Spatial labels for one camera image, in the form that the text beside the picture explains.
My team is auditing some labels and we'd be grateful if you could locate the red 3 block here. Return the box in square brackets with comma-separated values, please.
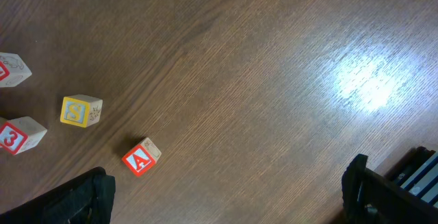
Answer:
[1, 116, 47, 155]

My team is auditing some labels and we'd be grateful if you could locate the red M block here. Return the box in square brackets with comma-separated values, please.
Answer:
[1, 52, 32, 88]

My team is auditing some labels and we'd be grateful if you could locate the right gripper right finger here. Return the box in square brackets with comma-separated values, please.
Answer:
[342, 154, 437, 224]

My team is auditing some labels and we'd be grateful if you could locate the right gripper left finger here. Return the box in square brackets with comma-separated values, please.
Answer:
[1, 166, 116, 224]

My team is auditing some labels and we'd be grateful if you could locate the red A block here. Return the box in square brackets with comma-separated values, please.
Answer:
[122, 138, 162, 177]

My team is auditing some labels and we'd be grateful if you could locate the yellow S block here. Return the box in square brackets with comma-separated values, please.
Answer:
[60, 95, 103, 128]

